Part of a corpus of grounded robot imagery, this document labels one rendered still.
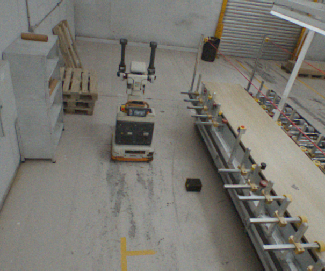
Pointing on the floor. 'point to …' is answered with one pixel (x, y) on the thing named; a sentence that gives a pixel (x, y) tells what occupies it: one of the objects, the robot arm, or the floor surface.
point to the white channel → (303, 6)
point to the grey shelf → (36, 95)
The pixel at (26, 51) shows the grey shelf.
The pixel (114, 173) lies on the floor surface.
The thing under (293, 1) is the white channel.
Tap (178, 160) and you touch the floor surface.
